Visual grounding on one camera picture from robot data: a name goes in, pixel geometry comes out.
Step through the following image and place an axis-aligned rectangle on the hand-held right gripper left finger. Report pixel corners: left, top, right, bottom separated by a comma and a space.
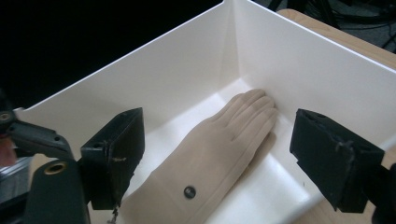
79, 106, 146, 211

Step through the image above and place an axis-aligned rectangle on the plain beige glove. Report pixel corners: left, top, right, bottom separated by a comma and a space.
228, 130, 280, 195

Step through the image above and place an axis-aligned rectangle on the white storage box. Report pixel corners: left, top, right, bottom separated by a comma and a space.
13, 0, 396, 224

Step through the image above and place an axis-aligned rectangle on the beige glove with dark button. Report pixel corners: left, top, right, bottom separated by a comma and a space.
120, 88, 279, 224

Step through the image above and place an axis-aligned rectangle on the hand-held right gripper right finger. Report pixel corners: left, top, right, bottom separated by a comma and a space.
289, 107, 386, 215

